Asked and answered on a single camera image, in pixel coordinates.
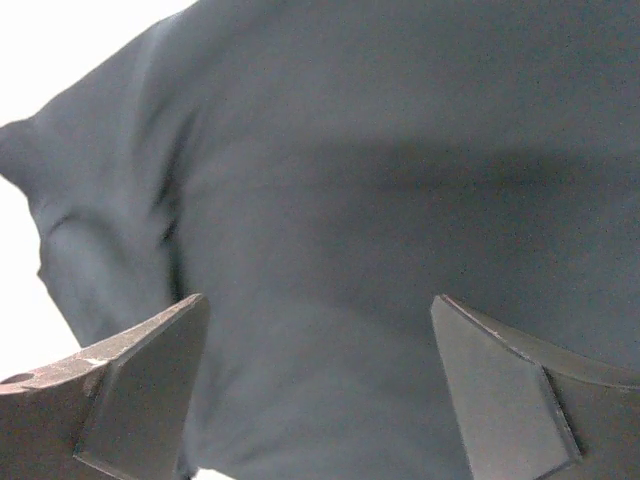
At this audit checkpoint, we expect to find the black t-shirt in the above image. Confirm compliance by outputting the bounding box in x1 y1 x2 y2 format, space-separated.
1 1 639 479

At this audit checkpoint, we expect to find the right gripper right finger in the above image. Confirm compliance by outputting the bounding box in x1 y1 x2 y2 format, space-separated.
431 295 639 479

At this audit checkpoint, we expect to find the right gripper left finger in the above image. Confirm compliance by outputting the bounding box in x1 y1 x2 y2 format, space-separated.
1 294 209 479

